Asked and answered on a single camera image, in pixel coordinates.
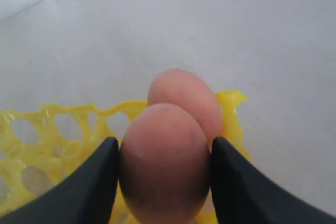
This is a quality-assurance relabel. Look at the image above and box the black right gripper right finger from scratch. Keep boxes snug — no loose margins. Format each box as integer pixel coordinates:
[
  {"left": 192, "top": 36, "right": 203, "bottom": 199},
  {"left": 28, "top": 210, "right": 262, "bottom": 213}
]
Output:
[{"left": 211, "top": 137, "right": 335, "bottom": 224}]

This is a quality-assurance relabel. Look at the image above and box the brown egg packed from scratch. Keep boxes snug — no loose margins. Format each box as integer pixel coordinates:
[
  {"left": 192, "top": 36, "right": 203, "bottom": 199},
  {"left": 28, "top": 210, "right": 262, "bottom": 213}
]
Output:
[
  {"left": 119, "top": 103, "right": 210, "bottom": 223},
  {"left": 148, "top": 69, "right": 223, "bottom": 146}
]

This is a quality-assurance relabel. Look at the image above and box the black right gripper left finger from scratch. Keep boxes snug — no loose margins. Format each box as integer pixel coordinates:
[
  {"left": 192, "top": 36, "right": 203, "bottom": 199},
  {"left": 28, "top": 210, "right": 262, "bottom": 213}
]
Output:
[{"left": 1, "top": 137, "right": 119, "bottom": 224}]

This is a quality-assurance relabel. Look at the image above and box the yellow plastic egg tray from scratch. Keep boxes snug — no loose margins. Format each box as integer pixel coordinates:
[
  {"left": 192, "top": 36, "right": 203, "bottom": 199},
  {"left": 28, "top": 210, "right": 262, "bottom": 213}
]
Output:
[{"left": 0, "top": 89, "right": 253, "bottom": 224}]

